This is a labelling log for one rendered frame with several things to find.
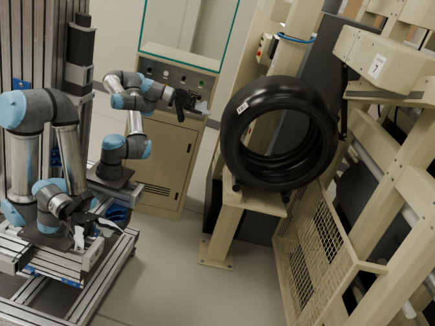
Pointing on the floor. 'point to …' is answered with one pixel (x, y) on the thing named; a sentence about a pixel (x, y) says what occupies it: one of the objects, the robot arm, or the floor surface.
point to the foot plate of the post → (214, 259)
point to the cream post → (294, 19)
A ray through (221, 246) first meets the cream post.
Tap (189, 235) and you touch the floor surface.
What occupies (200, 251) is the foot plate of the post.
